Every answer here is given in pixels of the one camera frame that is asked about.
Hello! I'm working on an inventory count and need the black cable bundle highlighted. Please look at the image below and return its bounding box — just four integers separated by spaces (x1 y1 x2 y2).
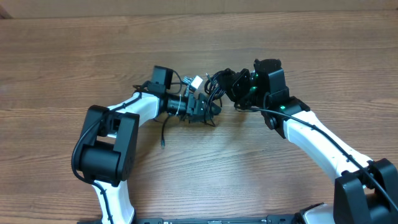
160 68 237 149

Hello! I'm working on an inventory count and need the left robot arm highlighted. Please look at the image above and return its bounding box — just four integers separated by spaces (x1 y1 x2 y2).
71 66 221 223

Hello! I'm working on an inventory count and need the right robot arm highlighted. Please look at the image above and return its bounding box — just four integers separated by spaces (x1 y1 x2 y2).
218 59 397 223

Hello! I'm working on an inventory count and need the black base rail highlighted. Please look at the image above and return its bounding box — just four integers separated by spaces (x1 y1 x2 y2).
76 213 354 224

